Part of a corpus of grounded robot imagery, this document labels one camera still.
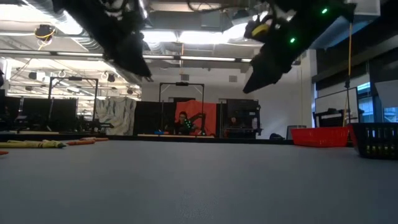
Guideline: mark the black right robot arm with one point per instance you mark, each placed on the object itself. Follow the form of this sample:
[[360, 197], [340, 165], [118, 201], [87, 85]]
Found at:
[[340, 7]]

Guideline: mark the whiteboard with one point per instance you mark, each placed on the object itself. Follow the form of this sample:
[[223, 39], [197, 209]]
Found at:
[[337, 101]]

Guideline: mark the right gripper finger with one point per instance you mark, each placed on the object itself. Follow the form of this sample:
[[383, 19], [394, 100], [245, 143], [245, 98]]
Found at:
[[267, 71]]

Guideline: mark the wall vent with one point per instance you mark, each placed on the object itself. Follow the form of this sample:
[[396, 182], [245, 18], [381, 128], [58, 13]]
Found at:
[[233, 78], [184, 77]]

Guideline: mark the person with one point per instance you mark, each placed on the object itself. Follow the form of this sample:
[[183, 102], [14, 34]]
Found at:
[[182, 123], [233, 122]]

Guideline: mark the orange crayon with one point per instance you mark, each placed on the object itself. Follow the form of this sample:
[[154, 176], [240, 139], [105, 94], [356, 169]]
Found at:
[[3, 152], [79, 142]]

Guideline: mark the white patterned sheet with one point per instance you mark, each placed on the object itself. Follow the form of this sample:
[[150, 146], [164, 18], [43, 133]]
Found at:
[[115, 115]]

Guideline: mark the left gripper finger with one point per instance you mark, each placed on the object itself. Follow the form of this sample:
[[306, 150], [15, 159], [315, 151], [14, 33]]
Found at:
[[133, 59]]

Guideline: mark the black ceiling spotlight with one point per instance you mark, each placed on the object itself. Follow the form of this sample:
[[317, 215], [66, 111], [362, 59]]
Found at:
[[32, 75], [111, 77]]

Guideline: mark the dark equipment desk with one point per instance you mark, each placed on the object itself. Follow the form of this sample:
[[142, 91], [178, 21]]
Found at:
[[329, 116]]

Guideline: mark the yellow crayon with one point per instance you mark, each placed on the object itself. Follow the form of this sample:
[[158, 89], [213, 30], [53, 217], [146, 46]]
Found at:
[[51, 142]]

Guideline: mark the black shelf cabinet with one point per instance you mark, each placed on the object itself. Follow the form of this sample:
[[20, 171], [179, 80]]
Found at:
[[245, 109]]

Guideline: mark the blue window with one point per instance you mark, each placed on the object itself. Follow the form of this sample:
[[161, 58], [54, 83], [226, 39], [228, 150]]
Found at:
[[363, 99]]

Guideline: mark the black frame stand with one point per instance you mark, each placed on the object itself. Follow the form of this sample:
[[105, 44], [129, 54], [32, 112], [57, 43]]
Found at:
[[73, 78], [182, 83]]

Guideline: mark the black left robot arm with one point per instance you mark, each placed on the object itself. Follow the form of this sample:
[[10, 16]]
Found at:
[[74, 15]]

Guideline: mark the blue-grey table mat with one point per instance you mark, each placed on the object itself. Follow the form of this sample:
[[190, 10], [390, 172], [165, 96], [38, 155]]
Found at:
[[217, 186]]

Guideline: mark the black aluminium table frame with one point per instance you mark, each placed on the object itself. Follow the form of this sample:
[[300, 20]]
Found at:
[[130, 137]]

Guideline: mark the black bag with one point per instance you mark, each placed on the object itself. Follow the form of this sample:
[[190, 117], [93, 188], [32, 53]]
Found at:
[[276, 136]]

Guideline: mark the black partition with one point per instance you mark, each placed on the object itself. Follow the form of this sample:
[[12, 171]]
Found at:
[[152, 116], [40, 112]]

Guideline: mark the black plastic basket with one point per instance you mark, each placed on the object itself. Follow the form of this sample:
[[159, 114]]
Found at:
[[373, 140]]

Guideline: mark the grey ceiling box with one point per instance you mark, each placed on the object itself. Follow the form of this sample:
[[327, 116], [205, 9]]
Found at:
[[211, 18]]

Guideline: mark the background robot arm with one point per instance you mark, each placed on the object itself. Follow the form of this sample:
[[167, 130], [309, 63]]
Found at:
[[199, 119]]

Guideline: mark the red plastic basket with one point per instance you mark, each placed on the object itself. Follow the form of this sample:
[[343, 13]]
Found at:
[[320, 137]]

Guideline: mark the grey panel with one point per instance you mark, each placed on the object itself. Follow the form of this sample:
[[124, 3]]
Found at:
[[296, 128]]

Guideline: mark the orange cloth panel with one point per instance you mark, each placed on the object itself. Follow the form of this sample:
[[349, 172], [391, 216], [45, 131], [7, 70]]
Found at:
[[206, 109]]

